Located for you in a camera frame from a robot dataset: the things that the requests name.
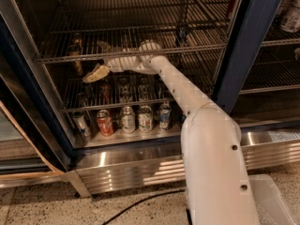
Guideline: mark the white plastic bin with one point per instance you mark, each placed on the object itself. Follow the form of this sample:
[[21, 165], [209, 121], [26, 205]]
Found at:
[[272, 200]]

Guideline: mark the right compartment wire shelf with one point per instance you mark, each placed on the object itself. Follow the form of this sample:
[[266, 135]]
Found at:
[[277, 65]]

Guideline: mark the blue silver can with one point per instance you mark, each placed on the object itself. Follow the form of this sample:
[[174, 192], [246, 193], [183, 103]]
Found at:
[[165, 116]]

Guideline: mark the red cola can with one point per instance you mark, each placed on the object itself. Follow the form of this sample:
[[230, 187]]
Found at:
[[105, 123]]

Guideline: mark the top wire shelf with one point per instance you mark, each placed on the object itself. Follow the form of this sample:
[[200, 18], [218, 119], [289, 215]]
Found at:
[[170, 38]]

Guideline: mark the silver can far left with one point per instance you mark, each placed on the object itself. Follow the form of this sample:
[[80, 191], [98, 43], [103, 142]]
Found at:
[[81, 124]]

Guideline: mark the white can right compartment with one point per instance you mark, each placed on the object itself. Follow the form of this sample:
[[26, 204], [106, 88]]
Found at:
[[291, 20]]

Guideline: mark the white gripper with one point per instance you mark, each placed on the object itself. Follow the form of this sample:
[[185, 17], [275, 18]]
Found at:
[[118, 64]]

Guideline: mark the lower wire shelf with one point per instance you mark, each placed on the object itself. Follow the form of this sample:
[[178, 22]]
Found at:
[[115, 91]]

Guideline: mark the stainless steel fridge grille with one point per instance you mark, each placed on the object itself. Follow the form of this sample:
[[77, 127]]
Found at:
[[127, 167]]

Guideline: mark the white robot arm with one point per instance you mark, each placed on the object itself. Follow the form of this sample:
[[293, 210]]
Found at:
[[210, 139]]

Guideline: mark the dark blue fridge pillar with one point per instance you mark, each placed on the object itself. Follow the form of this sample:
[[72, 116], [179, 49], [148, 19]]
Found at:
[[251, 25]]

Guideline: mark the white green red can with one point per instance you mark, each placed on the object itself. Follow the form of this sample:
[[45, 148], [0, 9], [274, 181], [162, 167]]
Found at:
[[145, 119]]

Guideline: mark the open fridge glass door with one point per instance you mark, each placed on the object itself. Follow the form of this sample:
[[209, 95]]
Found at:
[[30, 153]]

